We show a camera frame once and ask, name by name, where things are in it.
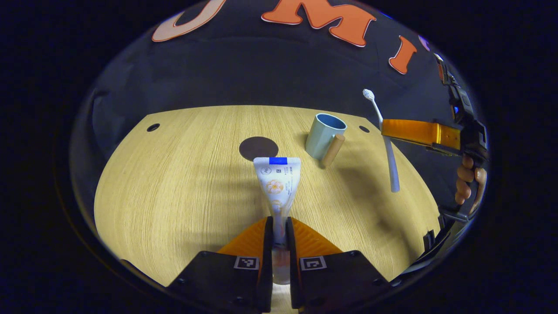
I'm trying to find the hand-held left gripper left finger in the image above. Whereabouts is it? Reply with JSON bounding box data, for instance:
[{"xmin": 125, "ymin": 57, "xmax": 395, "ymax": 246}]
[{"xmin": 167, "ymin": 216, "xmax": 274, "ymax": 314}]

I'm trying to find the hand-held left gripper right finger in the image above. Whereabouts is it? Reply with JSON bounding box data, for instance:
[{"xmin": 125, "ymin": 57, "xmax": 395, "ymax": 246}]
[{"xmin": 286, "ymin": 216, "xmax": 393, "ymax": 314}]

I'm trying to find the white toothbrush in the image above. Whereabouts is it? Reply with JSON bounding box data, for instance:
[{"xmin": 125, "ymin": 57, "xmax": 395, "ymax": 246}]
[{"xmin": 363, "ymin": 89, "xmax": 401, "ymax": 193}]

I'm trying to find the white toothpaste tube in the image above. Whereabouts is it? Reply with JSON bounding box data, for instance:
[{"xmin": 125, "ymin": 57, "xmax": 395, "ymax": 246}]
[{"xmin": 253, "ymin": 157, "xmax": 302, "ymax": 286}]

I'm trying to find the light blue cup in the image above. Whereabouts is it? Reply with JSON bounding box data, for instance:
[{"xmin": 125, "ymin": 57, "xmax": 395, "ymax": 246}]
[{"xmin": 305, "ymin": 113, "xmax": 348, "ymax": 169}]

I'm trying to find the dark brown round coaster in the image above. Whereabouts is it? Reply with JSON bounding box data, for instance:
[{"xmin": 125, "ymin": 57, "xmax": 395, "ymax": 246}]
[{"xmin": 238, "ymin": 136, "xmax": 279, "ymax": 162}]

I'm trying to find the wooden desktop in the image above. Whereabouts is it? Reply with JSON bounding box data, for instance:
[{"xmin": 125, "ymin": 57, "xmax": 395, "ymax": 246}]
[{"xmin": 94, "ymin": 105, "xmax": 441, "ymax": 314}]

